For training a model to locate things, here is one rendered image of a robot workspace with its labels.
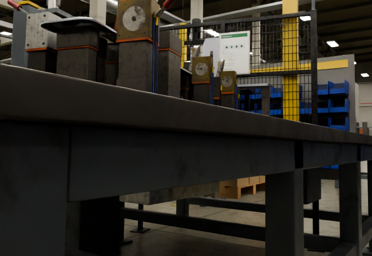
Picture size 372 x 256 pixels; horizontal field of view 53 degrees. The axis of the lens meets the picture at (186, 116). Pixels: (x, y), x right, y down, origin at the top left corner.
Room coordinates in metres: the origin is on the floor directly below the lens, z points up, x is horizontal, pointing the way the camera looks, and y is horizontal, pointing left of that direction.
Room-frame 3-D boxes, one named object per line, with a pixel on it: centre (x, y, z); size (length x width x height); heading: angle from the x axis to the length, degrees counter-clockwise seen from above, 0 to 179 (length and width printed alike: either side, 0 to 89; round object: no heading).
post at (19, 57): (1.37, 0.60, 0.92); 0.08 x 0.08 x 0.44; 70
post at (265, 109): (2.16, -0.46, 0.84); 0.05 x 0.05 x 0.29; 70
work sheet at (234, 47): (2.63, -0.34, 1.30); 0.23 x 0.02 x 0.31; 70
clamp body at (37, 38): (1.22, 0.49, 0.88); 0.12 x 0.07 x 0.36; 70
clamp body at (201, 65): (1.70, -0.09, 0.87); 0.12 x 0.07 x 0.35; 70
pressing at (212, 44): (2.39, -0.15, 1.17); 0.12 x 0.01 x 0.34; 70
